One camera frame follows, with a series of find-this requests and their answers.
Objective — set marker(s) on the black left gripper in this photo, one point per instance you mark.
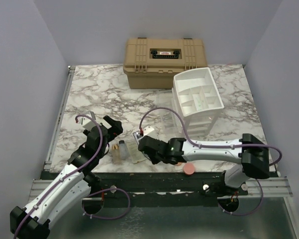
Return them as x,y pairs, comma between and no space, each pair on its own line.
115,129

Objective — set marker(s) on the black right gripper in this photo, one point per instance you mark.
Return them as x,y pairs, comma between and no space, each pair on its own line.
153,160

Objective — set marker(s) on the pink round makeup sponge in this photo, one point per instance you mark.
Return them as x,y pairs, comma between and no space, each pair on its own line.
189,169

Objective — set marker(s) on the white plastic drawer organizer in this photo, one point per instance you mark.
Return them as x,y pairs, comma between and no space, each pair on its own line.
197,100

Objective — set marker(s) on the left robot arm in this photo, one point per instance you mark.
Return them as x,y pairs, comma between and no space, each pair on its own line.
72,184

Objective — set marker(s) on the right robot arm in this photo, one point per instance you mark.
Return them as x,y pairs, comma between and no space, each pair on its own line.
250,155

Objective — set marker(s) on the gold cap lotion bottle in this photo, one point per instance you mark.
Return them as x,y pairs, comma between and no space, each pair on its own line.
116,156

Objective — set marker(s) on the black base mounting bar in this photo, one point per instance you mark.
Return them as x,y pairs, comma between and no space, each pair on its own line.
172,189

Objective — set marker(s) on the tan plastic toolbox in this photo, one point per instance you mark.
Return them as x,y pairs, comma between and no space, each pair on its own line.
144,72

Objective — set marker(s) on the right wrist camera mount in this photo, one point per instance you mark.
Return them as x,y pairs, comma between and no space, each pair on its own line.
147,131

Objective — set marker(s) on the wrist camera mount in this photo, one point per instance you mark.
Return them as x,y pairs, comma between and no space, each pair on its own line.
147,131
87,123

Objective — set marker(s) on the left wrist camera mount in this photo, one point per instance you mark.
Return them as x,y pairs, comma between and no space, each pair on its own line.
87,123

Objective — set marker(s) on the black toolbox handle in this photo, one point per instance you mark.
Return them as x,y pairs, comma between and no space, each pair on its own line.
165,54

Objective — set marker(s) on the right aluminium extrusion rail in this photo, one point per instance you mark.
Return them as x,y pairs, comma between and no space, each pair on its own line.
275,187

